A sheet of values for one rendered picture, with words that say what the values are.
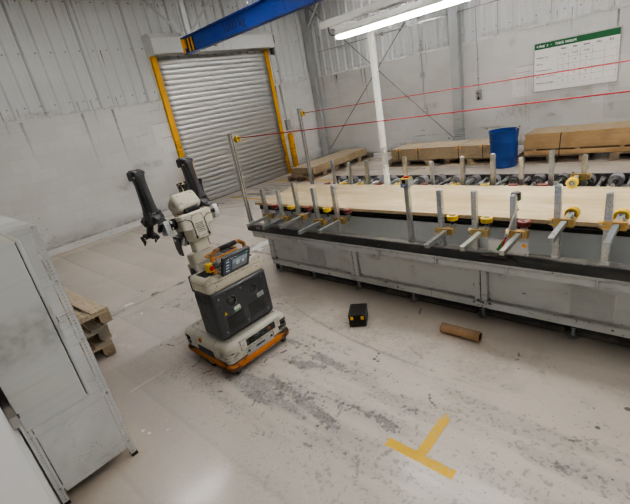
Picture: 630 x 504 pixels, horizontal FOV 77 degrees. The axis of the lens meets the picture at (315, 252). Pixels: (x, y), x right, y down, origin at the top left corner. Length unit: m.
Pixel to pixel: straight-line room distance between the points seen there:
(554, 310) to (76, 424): 3.18
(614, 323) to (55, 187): 8.58
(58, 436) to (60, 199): 6.69
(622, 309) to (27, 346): 3.18
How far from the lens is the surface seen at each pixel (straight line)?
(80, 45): 9.57
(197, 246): 3.36
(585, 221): 2.97
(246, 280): 3.19
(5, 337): 1.57
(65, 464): 2.91
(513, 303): 3.44
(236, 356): 3.22
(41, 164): 8.99
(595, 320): 3.35
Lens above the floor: 1.89
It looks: 21 degrees down
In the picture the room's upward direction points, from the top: 11 degrees counter-clockwise
